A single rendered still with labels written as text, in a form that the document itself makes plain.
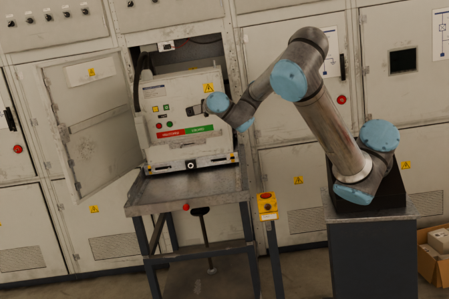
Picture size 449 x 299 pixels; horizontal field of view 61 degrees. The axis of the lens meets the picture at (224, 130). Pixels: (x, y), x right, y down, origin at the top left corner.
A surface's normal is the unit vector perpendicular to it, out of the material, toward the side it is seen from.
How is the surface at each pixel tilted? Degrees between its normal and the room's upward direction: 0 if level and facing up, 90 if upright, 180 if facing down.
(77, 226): 90
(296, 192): 90
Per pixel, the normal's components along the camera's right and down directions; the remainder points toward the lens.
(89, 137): 0.89, -0.01
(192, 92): -0.01, 0.29
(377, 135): -0.12, -0.54
